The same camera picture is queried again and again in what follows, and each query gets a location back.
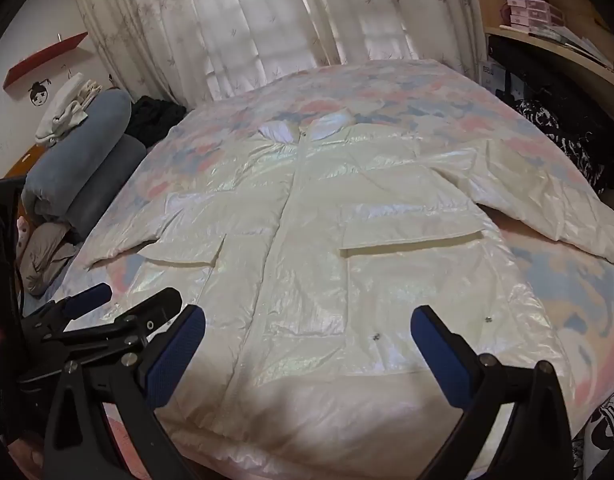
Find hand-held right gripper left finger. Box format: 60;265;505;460
44;305;206;480

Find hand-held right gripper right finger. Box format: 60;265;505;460
411;305;572;480

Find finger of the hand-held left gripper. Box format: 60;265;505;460
22;282;113;333
17;287;183;386

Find white shiny puffer jacket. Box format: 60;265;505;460
80;112;614;466

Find beige crumpled cloth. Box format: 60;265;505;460
17;220;80;297

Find wooden headboard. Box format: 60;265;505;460
4;145;43;181

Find grey-blue rolled pillow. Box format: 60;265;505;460
67;135;148;241
24;90;133;206

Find pile of white cloths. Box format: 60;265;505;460
34;72;105;147

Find black and white printed fabric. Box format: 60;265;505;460
572;395;614;480

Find black clothing heap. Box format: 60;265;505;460
124;95;188;147

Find black and white patterned cloth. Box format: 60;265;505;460
512;100;614;191

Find pastel patterned bedspread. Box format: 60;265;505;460
22;57;614;480

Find white labelled box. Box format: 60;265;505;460
479;62;505;93

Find white leaf print curtain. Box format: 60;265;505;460
72;0;488;101

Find papers on desk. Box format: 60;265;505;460
529;25;614;68

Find stack of pink boxes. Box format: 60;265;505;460
499;0;565;28

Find cartoon face wall sticker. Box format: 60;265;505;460
28;79;52;108

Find red wall shelf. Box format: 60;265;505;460
4;31;89;90

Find wooden wall shelf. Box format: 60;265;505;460
472;0;614;106

